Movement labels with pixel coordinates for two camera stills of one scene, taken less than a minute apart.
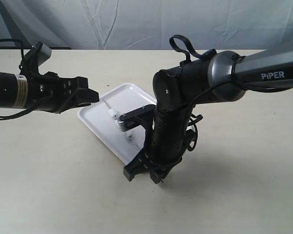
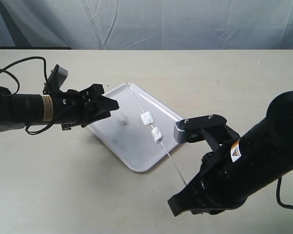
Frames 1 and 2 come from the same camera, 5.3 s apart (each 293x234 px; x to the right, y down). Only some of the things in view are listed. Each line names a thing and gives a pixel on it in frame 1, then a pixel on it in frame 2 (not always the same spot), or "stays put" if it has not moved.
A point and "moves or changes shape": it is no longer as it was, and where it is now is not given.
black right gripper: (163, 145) → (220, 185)
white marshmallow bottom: (128, 135) moves or changes shape
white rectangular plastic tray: (102, 118) stays put
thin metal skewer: (131, 136) → (143, 111)
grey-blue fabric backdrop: (148, 25) stays put
